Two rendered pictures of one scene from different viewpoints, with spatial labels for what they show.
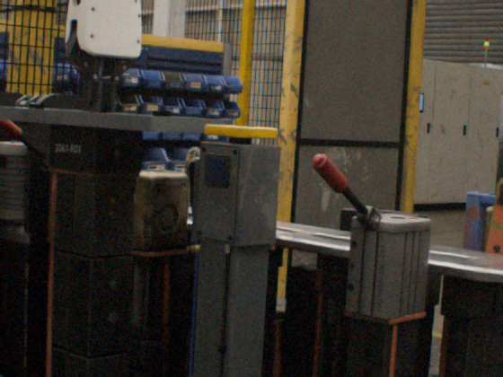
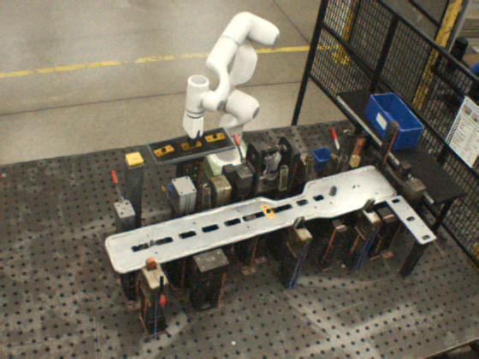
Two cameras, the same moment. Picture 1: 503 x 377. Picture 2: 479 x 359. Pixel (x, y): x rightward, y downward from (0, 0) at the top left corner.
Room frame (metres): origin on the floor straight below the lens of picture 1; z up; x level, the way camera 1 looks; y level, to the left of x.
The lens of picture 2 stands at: (1.99, -1.52, 2.76)
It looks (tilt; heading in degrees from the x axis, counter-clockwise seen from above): 44 degrees down; 104
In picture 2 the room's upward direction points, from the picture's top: 11 degrees clockwise
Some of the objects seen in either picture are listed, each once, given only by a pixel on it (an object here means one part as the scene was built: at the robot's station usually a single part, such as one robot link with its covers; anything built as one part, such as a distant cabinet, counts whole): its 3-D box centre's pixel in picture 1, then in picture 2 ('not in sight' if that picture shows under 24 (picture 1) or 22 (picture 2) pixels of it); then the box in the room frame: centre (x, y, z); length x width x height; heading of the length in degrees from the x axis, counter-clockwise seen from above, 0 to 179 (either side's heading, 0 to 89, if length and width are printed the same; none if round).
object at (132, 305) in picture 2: (472, 372); (128, 273); (1.29, -0.31, 0.84); 0.18 x 0.06 x 0.29; 138
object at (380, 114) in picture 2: not in sight; (393, 120); (2.10, 1.02, 1.10); 0.30 x 0.17 x 0.13; 132
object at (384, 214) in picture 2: not in sight; (377, 233); (2.21, 0.44, 0.84); 0.11 x 0.10 x 0.28; 138
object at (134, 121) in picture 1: (97, 118); (191, 145); (1.30, 0.21, 1.16); 0.37 x 0.14 x 0.02; 48
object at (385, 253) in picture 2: not in sight; (392, 231); (2.27, 0.49, 0.84); 0.11 x 0.06 x 0.29; 138
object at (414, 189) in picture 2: not in sight; (404, 209); (2.30, 0.63, 0.88); 0.08 x 0.08 x 0.36; 48
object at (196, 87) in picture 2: not in sight; (198, 93); (1.31, 0.21, 1.44); 0.09 x 0.08 x 0.13; 171
